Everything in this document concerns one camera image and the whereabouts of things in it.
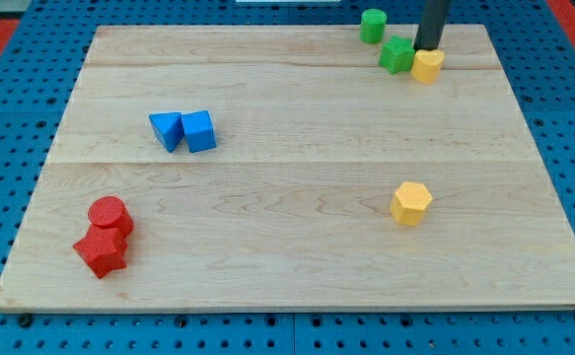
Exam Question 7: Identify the blue triangle block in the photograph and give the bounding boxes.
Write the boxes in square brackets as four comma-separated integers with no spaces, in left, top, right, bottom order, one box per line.
[149,112,184,153]

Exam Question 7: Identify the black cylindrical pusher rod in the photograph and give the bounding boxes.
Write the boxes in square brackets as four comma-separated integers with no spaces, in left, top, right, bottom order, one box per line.
[413,0,452,50]

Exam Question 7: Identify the red star block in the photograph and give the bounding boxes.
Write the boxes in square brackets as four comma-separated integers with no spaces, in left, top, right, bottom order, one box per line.
[73,225,128,279]

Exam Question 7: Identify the light wooden board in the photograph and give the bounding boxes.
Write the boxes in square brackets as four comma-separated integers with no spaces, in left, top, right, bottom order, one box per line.
[0,25,575,314]

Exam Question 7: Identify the red cylinder block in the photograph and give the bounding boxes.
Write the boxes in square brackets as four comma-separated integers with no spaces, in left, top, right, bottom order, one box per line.
[88,195,133,238]

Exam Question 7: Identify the blue cube block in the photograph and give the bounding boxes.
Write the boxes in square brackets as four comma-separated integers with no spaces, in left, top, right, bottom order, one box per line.
[181,110,217,153]

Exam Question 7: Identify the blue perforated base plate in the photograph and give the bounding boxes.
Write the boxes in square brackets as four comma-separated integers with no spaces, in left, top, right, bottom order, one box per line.
[0,1,575,354]

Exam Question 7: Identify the yellow hexagon block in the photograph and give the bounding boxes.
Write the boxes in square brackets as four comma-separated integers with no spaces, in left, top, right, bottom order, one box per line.
[390,181,433,227]

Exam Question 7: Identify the yellow heart block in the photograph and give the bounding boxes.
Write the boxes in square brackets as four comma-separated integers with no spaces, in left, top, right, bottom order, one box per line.
[410,49,445,84]

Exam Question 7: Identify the green star block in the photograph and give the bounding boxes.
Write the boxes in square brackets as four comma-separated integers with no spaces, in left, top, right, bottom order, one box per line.
[379,35,415,75]

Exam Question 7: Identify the green cylinder block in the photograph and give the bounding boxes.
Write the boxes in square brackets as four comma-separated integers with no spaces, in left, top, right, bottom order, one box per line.
[359,9,388,44]

